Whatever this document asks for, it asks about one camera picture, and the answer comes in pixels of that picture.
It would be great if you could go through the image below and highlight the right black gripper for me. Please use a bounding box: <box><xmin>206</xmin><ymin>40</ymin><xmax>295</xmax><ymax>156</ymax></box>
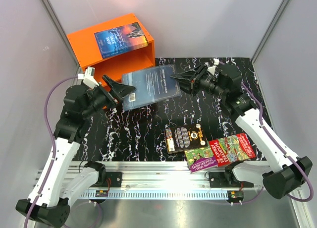
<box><xmin>170</xmin><ymin>64</ymin><xmax>227</xmax><ymax>99</ymax></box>

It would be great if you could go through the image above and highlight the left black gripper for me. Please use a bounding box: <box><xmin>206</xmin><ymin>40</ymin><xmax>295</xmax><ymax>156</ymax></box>
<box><xmin>81</xmin><ymin>75</ymin><xmax>136</xmax><ymax>118</ymax></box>

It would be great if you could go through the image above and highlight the grey-blue hardcover book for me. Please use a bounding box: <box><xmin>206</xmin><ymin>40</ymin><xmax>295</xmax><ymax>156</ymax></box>
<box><xmin>121</xmin><ymin>64</ymin><xmax>181</xmax><ymax>112</ymax></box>

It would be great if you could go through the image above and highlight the blue Jane Eyre book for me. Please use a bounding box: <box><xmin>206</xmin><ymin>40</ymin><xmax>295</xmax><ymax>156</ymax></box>
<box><xmin>94</xmin><ymin>22</ymin><xmax>148</xmax><ymax>59</ymax></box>

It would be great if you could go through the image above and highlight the black paperback book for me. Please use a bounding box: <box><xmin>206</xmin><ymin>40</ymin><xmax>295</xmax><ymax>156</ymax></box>
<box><xmin>164</xmin><ymin>123</ymin><xmax>208</xmax><ymax>154</ymax></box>

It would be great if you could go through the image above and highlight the purple 117-storey treehouse book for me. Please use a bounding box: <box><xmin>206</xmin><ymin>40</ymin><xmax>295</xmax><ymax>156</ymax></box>
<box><xmin>185</xmin><ymin>148</ymin><xmax>218</xmax><ymax>173</ymax></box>

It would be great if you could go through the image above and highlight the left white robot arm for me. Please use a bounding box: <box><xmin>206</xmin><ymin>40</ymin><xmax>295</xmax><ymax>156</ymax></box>
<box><xmin>15</xmin><ymin>74</ymin><xmax>136</xmax><ymax>228</ymax></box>

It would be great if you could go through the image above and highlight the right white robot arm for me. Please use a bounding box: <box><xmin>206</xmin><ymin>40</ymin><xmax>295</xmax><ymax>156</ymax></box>
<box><xmin>171</xmin><ymin>63</ymin><xmax>314</xmax><ymax>202</ymax></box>

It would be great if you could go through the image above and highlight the orange wooden shelf cabinet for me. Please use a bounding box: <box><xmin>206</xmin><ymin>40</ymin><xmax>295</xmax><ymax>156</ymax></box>
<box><xmin>67</xmin><ymin>13</ymin><xmax>155</xmax><ymax>90</ymax></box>

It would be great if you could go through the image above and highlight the red 13-storey treehouse book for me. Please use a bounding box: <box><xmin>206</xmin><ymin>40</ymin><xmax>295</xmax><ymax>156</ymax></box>
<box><xmin>209</xmin><ymin>133</ymin><xmax>256</xmax><ymax>167</ymax></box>

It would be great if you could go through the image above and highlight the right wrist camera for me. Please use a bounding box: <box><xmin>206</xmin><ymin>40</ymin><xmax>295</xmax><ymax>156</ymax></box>
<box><xmin>207</xmin><ymin>58</ymin><xmax>221</xmax><ymax>75</ymax></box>

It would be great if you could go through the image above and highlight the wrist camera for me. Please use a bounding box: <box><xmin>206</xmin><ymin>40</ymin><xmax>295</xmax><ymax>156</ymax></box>
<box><xmin>207</xmin><ymin>58</ymin><xmax>221</xmax><ymax>75</ymax></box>
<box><xmin>77</xmin><ymin>66</ymin><xmax>99</xmax><ymax>89</ymax></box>

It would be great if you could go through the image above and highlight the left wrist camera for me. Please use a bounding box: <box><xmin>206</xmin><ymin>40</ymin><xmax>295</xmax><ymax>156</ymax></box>
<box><xmin>77</xmin><ymin>66</ymin><xmax>99</xmax><ymax>89</ymax></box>

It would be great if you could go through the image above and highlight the aluminium mounting rail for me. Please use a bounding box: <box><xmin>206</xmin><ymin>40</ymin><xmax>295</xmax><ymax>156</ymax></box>
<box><xmin>33</xmin><ymin>160</ymin><xmax>303</xmax><ymax>201</ymax></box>

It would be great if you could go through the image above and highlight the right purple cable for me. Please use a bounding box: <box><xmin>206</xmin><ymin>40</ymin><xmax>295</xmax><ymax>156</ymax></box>
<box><xmin>217</xmin><ymin>60</ymin><xmax>313</xmax><ymax>205</ymax></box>

